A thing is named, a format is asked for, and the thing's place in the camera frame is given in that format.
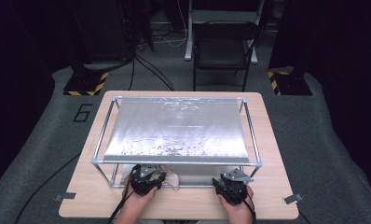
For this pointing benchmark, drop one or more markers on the dark cabinet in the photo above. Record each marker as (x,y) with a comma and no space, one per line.
(106,31)

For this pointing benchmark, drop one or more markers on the pink textured cloth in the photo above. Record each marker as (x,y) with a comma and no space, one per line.
(172,179)

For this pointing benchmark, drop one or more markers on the black yellow striped stand base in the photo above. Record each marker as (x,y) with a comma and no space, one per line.
(294,84)
(84,84)

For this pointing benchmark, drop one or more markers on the grey tape piece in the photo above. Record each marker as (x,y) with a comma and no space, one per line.
(293,198)
(65,196)

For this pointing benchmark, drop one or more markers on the person's right hand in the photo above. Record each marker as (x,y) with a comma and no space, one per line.
(238,213)

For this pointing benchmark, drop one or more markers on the black folding chair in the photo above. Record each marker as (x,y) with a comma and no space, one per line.
(225,51)

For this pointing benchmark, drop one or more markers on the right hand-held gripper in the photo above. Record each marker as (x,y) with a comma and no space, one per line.
(231,189)

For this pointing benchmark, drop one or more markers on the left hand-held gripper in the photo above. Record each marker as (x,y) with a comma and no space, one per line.
(144,183)

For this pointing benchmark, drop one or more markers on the person's left hand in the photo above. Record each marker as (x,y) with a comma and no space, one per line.
(138,207)

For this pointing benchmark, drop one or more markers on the silver two-tier fabric rack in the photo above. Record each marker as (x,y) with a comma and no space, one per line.
(174,130)

